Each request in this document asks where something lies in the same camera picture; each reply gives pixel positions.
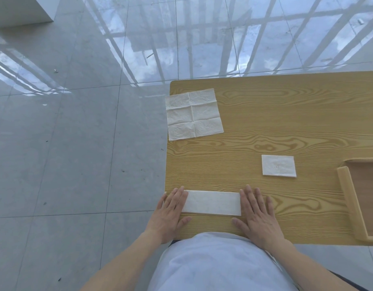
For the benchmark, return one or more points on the person's right hand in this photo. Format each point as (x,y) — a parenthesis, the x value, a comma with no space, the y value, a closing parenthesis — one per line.
(260,224)

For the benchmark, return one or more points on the person's left hand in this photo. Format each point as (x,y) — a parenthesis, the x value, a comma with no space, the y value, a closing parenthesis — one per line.
(165,219)

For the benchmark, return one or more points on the person's right thumb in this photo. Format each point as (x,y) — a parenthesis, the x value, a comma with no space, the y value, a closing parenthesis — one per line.
(239,224)

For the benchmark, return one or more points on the person's right little finger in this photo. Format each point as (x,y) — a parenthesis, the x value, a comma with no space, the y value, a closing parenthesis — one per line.
(269,206)

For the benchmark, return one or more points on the person's left middle finger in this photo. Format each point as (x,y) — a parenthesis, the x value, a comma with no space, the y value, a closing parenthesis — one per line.
(176,197)

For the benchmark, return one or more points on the person's right middle finger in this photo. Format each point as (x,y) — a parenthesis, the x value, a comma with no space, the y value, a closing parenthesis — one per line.
(251,196)

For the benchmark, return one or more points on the person's left little finger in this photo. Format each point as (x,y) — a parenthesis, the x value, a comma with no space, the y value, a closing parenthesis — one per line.
(161,204)

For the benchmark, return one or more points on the person's left thumb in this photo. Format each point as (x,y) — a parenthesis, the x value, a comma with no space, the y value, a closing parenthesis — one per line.
(184,222)

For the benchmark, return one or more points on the long white napkin strip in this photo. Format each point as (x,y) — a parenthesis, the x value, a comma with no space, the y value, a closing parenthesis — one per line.
(212,203)

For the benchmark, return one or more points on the person's left forearm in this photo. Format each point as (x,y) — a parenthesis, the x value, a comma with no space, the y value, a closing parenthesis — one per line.
(122,263)

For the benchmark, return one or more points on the person's right forearm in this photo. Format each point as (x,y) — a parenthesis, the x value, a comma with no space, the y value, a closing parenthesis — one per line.
(304,268)

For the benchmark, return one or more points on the small folded white napkin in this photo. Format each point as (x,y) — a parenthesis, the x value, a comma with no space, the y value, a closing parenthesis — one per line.
(279,166)

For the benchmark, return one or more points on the person's light blue shirt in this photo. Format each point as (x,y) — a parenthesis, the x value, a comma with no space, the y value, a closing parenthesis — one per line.
(216,266)

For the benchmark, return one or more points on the unfolded white creased napkin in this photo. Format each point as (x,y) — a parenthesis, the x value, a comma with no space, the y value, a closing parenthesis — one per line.
(194,115)

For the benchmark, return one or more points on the light wooden tray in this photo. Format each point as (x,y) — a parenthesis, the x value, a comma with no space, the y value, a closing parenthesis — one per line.
(354,206)

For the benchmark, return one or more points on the white cabinet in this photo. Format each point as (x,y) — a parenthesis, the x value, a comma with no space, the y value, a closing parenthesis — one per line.
(19,10)

